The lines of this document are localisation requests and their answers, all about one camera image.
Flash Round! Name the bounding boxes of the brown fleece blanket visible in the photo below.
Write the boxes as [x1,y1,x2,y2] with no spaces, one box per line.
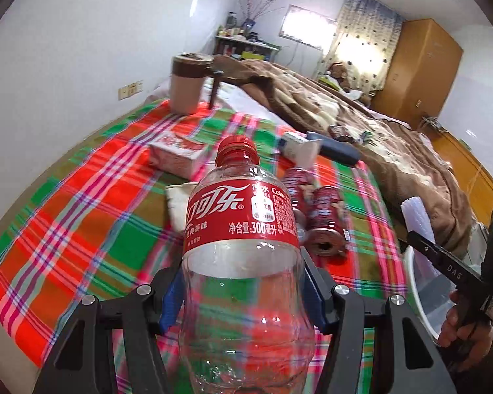
[211,55,476,260]

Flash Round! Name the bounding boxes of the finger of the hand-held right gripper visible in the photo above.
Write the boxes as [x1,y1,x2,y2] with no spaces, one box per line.
[407,231,484,293]

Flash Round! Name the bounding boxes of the small pale drink carton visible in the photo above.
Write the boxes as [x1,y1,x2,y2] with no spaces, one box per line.
[278,131,323,169]

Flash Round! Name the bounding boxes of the wooden wardrobe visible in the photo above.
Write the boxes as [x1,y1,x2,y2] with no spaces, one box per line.
[372,18,464,130]

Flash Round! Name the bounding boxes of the plaid bed sheet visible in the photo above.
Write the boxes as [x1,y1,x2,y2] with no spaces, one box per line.
[0,98,407,394]

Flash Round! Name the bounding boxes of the crumpled white tissue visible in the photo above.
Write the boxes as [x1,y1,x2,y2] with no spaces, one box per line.
[165,183,199,234]

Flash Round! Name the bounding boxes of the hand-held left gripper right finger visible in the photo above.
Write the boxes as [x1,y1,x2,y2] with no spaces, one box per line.
[301,250,457,394]

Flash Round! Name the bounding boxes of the white plastic bin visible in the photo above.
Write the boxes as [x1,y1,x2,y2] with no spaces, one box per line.
[402,246,461,346]

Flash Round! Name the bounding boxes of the white floral bed sheet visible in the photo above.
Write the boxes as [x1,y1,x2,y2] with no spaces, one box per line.
[147,78,290,129]

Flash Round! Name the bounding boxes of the dried branches in vase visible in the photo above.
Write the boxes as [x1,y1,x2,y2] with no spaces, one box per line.
[236,0,272,26]

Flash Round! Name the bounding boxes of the clear plastic bottle red label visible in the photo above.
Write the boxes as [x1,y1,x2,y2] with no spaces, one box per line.
[178,135,315,394]

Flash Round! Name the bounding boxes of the cluttered white shelf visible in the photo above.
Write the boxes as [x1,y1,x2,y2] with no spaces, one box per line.
[214,12,281,61]

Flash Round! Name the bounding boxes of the red drink can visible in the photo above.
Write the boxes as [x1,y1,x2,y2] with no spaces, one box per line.
[281,167,317,223]
[306,186,350,257]

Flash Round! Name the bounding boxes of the dark blue glasses case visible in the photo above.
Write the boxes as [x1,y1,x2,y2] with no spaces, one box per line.
[306,131,361,166]

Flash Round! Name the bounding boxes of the patterned curtain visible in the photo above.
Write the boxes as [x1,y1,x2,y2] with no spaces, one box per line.
[322,0,404,92]

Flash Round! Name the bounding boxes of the beige mug with brown lid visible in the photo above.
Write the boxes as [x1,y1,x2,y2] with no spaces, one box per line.
[169,52,224,115]

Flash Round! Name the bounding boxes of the wooden headboard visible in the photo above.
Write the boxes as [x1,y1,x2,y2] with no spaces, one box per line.
[429,129,493,227]

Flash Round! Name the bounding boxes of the brown teddy bear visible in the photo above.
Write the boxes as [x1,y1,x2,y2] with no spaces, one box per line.
[328,61,351,88]

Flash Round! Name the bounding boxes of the strawberry milk carton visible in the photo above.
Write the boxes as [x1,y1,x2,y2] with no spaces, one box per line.
[148,129,208,180]

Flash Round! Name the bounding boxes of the window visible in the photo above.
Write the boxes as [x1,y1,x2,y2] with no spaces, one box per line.
[280,5,338,44]

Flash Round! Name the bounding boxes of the wall socket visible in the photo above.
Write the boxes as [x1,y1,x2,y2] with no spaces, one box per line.
[119,83,144,100]

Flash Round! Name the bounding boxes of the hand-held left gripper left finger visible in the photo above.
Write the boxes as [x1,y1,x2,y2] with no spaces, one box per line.
[33,268,186,394]

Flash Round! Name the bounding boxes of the person's right hand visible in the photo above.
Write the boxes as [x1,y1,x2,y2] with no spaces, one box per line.
[439,289,493,372]

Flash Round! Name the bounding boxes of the dark snack packet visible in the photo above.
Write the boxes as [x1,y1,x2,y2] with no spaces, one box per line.
[329,125,357,143]

